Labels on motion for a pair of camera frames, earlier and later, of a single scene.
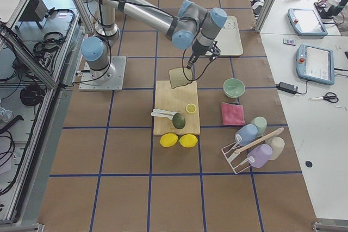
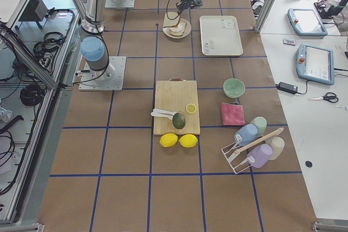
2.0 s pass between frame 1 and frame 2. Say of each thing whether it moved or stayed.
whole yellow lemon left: stayed
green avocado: stayed
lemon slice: stayed
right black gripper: moved
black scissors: stayed
